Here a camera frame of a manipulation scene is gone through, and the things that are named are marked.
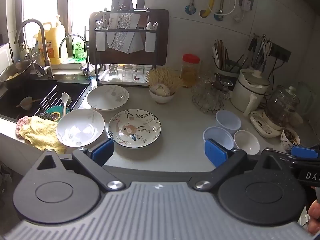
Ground stack of glass cups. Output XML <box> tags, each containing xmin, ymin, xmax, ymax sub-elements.
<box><xmin>192</xmin><ymin>74</ymin><xmax>233</xmax><ymax>107</ymax></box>

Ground steel bowl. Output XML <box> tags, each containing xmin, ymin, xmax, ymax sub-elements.
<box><xmin>0</xmin><ymin>59</ymin><xmax>33</xmax><ymax>89</ymax></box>

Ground small patterned bowl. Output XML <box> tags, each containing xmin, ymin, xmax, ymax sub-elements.
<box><xmin>280</xmin><ymin>127</ymin><xmax>301</xmax><ymax>152</ymax></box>

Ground white ceramic bowl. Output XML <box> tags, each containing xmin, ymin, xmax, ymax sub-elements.
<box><xmin>234</xmin><ymin>130</ymin><xmax>260</xmax><ymax>155</ymax></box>

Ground plain steel cleaver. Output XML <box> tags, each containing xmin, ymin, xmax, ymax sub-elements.
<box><xmin>126</xmin><ymin>0</ymin><xmax>146</xmax><ymax>55</ymax></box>

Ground black power cable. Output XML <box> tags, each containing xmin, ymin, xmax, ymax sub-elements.
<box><xmin>270</xmin><ymin>56</ymin><xmax>284</xmax><ymax>87</ymax></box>

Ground white cutlery holder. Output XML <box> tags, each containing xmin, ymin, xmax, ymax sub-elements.
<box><xmin>145</xmin><ymin>32</ymin><xmax>157</xmax><ymax>52</ymax></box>
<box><xmin>96</xmin><ymin>31</ymin><xmax>108</xmax><ymax>52</ymax></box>

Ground pale green container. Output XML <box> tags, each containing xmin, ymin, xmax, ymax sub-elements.
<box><xmin>297</xmin><ymin>81</ymin><xmax>316</xmax><ymax>110</ymax></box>

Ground floral patterned plate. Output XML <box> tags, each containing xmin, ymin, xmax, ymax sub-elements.
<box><xmin>108</xmin><ymin>109</ymin><xmax>162</xmax><ymax>148</ymax></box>

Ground roll-up sink drying rack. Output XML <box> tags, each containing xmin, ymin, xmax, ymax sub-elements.
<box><xmin>37</xmin><ymin>80</ymin><xmax>75</xmax><ymax>113</ymax></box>

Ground steel wool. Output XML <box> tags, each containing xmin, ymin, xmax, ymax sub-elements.
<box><xmin>37</xmin><ymin>112</ymin><xmax>54</xmax><ymax>122</ymax></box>

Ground white electric pot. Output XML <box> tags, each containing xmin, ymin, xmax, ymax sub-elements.
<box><xmin>230</xmin><ymin>69</ymin><xmax>272</xmax><ymax>117</ymax></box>

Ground patterned steel cleaver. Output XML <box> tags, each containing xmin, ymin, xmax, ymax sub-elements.
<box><xmin>106</xmin><ymin>0</ymin><xmax>141</xmax><ymax>53</ymax></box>

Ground green bottle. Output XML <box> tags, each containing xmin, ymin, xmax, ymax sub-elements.
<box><xmin>72</xmin><ymin>35</ymin><xmax>87</xmax><ymax>59</ymax></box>

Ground black sink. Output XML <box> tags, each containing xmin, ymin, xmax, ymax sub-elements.
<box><xmin>0</xmin><ymin>74</ymin><xmax>92</xmax><ymax>123</ymax></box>

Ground pink cloth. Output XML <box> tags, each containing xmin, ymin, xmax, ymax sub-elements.
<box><xmin>16</xmin><ymin>116</ymin><xmax>32</xmax><ymax>139</ymax></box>

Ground wall socket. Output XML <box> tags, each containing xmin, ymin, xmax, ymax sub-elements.
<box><xmin>239</xmin><ymin>0</ymin><xmax>254</xmax><ymax>12</ymax></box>

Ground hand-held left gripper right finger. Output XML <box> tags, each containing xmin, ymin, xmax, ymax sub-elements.
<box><xmin>190</xmin><ymin>139</ymin><xmax>292</xmax><ymax>190</ymax></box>

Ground chrome faucet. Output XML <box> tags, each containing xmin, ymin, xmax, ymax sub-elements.
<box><xmin>59</xmin><ymin>34</ymin><xmax>92</xmax><ymax>80</ymax></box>

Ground black cooking utensils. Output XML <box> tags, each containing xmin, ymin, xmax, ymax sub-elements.
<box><xmin>225</xmin><ymin>52</ymin><xmax>250</xmax><ymax>74</ymax></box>

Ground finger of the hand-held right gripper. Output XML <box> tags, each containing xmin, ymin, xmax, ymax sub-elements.
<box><xmin>274</xmin><ymin>146</ymin><xmax>320</xmax><ymax>167</ymax></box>

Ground bundle of dried noodles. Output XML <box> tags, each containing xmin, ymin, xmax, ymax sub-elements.
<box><xmin>146</xmin><ymin>67</ymin><xmax>184</xmax><ymax>93</ymax></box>

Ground white bowl holding garlic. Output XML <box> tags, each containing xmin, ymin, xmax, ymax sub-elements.
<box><xmin>149</xmin><ymin>85</ymin><xmax>175</xmax><ymax>105</ymax></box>

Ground bundle of chopsticks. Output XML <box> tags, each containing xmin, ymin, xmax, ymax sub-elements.
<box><xmin>212</xmin><ymin>39</ymin><xmax>229</xmax><ymax>69</ymax></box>

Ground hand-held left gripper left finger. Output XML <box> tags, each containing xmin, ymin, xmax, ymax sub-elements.
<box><xmin>36</xmin><ymin>139</ymin><xmax>125</xmax><ymax>190</ymax></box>

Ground glass electric kettle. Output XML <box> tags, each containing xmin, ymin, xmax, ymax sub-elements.
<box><xmin>250</xmin><ymin>85</ymin><xmax>304</xmax><ymax>138</ymax></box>

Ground purple-skinned garlic bulb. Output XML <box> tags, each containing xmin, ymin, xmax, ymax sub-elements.
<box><xmin>152</xmin><ymin>83</ymin><xmax>173</xmax><ymax>97</ymax></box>

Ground window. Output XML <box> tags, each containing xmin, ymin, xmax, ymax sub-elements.
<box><xmin>21</xmin><ymin>0</ymin><xmax>140</xmax><ymax>63</ymax></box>

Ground wire cup rack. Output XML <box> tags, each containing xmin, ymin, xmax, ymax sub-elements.
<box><xmin>192</xmin><ymin>75</ymin><xmax>233</xmax><ymax>114</ymax></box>

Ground yellow detergent bottle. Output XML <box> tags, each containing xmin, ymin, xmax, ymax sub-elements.
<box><xmin>37</xmin><ymin>15</ymin><xmax>67</xmax><ymax>65</ymax></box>

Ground tall dark faucet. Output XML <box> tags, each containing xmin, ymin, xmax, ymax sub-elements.
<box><xmin>14</xmin><ymin>19</ymin><xmax>55</xmax><ymax>78</ymax></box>

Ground green scrubber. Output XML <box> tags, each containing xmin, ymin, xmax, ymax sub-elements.
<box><xmin>49</xmin><ymin>106</ymin><xmax>63</xmax><ymax>123</ymax></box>

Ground hanging kitchen utensils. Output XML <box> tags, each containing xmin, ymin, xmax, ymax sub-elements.
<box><xmin>249</xmin><ymin>34</ymin><xmax>273</xmax><ymax>68</ymax></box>

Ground clear jar with red lid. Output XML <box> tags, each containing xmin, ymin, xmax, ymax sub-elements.
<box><xmin>180</xmin><ymin>54</ymin><xmax>201</xmax><ymax>88</ymax></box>

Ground person's right hand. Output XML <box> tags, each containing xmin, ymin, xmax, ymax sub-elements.
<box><xmin>307</xmin><ymin>201</ymin><xmax>320</xmax><ymax>235</ymax></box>

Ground yellow cloth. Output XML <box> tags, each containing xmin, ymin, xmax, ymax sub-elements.
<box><xmin>21</xmin><ymin>116</ymin><xmax>67</xmax><ymax>154</ymax></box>

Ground white drip tray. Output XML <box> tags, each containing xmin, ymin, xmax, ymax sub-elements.
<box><xmin>98</xmin><ymin>69</ymin><xmax>149</xmax><ymax>84</ymax></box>

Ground black wall outlet strip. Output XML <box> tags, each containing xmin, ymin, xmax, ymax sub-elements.
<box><xmin>271</xmin><ymin>42</ymin><xmax>292</xmax><ymax>62</ymax></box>

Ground white spoon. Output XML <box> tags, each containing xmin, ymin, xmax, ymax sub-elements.
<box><xmin>61</xmin><ymin>92</ymin><xmax>70</xmax><ymax>117</ymax></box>

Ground chopstick holder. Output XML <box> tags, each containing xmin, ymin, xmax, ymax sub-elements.
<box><xmin>214</xmin><ymin>60</ymin><xmax>240</xmax><ymax>87</ymax></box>

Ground pale blue plastic bowl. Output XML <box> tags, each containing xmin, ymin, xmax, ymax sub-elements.
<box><xmin>215</xmin><ymin>110</ymin><xmax>242</xmax><ymax>135</ymax></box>
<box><xmin>203</xmin><ymin>126</ymin><xmax>235</xmax><ymax>153</ymax></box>

